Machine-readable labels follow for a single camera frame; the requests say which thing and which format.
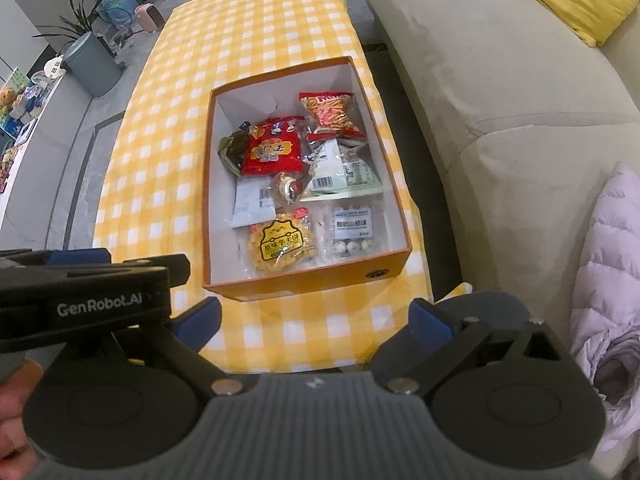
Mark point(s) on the clear packet of yellow cookies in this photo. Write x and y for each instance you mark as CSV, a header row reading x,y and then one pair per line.
x,y
282,242

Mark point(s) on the grey trash bin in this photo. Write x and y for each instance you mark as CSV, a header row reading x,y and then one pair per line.
x,y
92,67

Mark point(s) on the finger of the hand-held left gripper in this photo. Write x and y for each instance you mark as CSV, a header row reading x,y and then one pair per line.
x,y
80,256
170,270

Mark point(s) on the white low cabinet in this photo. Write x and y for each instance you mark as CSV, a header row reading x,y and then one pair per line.
x,y
40,160

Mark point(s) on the red snack packet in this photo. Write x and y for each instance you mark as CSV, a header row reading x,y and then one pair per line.
x,y
272,147

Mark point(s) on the beige sofa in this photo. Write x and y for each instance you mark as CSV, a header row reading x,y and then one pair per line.
x,y
500,85

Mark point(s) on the clear packet of white balls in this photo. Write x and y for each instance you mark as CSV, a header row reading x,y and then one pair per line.
x,y
352,230

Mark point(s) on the white cap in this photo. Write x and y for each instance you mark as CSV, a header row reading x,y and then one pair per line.
x,y
54,67

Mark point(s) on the pile of colourful packets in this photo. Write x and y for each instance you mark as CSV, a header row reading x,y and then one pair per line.
x,y
9,167

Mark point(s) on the yellow cushion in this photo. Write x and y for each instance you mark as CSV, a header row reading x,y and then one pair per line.
x,y
580,0

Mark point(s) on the person's left hand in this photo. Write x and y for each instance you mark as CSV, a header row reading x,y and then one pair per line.
x,y
12,410

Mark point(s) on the plush bear picture card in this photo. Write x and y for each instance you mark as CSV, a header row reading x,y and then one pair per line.
x,y
15,95

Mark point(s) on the blue water jug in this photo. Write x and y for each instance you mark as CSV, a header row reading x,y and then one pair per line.
x,y
117,5

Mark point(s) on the long-leaved potted plant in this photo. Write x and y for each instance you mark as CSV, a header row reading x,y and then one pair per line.
x,y
82,20

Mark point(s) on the white and green snack packet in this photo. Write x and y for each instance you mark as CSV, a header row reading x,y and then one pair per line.
x,y
345,175

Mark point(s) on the small white snack packet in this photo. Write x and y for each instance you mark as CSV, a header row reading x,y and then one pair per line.
x,y
250,205

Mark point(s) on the orange stick snack packet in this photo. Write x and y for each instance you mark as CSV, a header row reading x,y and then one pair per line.
x,y
332,112

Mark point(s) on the yellow checked tablecloth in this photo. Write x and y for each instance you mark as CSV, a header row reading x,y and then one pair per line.
x,y
240,35

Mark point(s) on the pink heater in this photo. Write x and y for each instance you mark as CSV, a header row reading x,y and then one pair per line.
x,y
150,17

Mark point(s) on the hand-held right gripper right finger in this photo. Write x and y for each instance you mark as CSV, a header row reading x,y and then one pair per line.
x,y
430,322

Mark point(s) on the small clear red-label packet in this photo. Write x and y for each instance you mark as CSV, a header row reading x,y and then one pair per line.
x,y
289,187

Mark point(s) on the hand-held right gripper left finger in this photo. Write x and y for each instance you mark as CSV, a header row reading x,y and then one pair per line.
x,y
197,322

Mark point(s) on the lilac quilted jacket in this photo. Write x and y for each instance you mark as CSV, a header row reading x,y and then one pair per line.
x,y
615,260

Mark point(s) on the orange cardboard box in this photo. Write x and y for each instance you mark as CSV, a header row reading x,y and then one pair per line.
x,y
300,285

